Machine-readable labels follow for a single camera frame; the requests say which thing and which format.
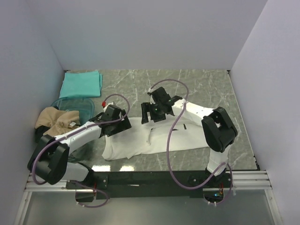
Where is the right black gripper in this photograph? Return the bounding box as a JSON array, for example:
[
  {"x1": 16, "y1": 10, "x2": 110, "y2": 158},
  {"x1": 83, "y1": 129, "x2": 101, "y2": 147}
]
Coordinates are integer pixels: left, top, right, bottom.
[{"x1": 142, "y1": 101, "x2": 167, "y2": 124}]

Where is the white printed t shirt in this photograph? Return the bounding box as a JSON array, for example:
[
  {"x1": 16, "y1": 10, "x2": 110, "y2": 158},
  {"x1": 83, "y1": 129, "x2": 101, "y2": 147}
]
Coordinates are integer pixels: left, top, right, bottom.
[{"x1": 102, "y1": 115, "x2": 208, "y2": 160}]

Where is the beige t shirt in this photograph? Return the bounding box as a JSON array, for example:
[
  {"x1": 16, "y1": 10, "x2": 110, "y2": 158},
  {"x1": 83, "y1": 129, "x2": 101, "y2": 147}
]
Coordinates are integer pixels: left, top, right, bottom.
[{"x1": 35, "y1": 107, "x2": 81, "y2": 136}]

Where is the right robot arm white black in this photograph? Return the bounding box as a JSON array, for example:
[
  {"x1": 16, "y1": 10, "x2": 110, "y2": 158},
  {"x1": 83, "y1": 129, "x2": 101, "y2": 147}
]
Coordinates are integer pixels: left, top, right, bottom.
[{"x1": 141, "y1": 87, "x2": 238, "y2": 187}]

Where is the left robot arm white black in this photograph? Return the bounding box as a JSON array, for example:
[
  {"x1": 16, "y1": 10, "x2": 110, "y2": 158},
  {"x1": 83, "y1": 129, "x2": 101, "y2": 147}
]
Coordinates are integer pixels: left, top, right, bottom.
[{"x1": 28, "y1": 105, "x2": 131, "y2": 188}]

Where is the clear blue plastic bin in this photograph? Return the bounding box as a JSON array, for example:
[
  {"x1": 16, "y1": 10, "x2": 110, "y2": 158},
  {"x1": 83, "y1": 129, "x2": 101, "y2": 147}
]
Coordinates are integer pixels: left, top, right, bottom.
[{"x1": 51, "y1": 97, "x2": 95, "y2": 163}]

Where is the folded teal t shirt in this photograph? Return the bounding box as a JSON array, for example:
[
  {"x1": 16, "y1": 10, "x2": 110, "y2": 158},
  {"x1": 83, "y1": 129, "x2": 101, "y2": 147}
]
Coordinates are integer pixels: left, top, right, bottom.
[{"x1": 59, "y1": 71, "x2": 103, "y2": 98}]

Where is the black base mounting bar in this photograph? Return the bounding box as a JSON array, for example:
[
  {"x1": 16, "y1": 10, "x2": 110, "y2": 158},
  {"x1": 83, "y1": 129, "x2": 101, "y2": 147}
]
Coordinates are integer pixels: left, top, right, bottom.
[{"x1": 66, "y1": 171, "x2": 231, "y2": 202}]

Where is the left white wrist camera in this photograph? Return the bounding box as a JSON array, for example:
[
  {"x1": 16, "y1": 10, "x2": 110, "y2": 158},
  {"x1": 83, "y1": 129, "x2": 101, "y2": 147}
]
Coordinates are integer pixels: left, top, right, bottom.
[{"x1": 101, "y1": 101, "x2": 115, "y2": 112}]

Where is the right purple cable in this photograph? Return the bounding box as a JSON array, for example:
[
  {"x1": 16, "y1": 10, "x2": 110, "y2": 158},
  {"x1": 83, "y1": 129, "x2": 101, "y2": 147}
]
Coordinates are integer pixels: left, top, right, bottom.
[{"x1": 150, "y1": 79, "x2": 234, "y2": 205}]

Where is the purple cable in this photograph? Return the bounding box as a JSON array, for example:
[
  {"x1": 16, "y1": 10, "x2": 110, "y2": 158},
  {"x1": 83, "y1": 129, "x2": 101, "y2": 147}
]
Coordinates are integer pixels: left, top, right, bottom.
[
  {"x1": 150, "y1": 79, "x2": 234, "y2": 205},
  {"x1": 31, "y1": 93, "x2": 131, "y2": 209}
]

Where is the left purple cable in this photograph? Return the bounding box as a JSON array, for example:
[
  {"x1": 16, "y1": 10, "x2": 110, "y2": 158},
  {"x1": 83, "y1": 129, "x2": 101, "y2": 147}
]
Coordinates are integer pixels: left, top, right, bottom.
[{"x1": 31, "y1": 93, "x2": 131, "y2": 209}]

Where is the aluminium rail frame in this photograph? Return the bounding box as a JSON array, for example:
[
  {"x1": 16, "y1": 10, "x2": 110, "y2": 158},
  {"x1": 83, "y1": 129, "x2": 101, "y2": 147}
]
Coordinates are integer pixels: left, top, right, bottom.
[{"x1": 14, "y1": 171, "x2": 283, "y2": 225}]

